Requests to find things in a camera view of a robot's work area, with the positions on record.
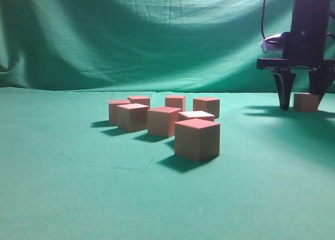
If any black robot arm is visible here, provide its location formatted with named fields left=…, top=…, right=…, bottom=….
left=256, top=0, right=334, bottom=111

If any black camera cable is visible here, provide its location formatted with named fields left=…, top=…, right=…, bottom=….
left=260, top=0, right=286, bottom=44

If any green cloth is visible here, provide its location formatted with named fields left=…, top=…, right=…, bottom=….
left=1, top=0, right=334, bottom=239

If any placed pink cube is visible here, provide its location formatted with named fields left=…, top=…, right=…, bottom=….
left=193, top=97, right=220, bottom=118
left=128, top=96, right=151, bottom=108
left=165, top=95, right=186, bottom=111

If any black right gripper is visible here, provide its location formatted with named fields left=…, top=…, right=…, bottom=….
left=256, top=28, right=334, bottom=111

